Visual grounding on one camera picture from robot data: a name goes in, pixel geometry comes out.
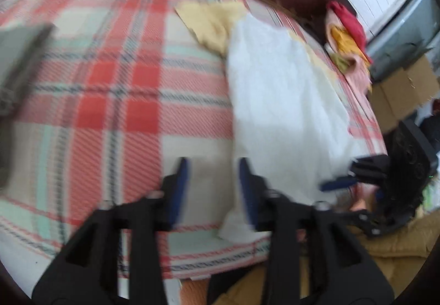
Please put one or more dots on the person's right hand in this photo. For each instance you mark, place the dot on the person's right hand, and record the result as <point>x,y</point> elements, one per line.
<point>364,197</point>

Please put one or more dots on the white and yellow shirt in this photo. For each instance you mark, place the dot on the white and yellow shirt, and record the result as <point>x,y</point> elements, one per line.
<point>278,106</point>

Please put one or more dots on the mustard yellow jacket sleeve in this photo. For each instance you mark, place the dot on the mustard yellow jacket sleeve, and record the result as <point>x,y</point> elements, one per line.
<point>415,239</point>

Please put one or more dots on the red plaid bed blanket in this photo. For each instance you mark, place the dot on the red plaid bed blanket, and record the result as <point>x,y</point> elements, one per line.
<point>123,91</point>

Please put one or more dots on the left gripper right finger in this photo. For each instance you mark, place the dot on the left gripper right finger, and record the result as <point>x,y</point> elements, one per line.
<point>313,257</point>

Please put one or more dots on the brown cardboard box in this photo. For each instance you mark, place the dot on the brown cardboard box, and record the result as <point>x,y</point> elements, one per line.
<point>400,94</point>

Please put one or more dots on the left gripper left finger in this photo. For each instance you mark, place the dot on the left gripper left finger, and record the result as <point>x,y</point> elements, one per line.
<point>86,269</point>

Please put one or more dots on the folded grey garment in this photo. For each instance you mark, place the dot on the folded grey garment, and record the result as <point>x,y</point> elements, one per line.
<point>22,48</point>

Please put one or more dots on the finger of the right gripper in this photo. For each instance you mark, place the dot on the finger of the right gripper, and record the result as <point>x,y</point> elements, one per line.
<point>343,182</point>

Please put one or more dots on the red pink yellow clothes pile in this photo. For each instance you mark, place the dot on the red pink yellow clothes pile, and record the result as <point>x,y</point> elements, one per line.
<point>347,46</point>

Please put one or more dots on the mustard yellow jacket torso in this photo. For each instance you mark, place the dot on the mustard yellow jacket torso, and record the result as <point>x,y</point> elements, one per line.
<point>245,286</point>

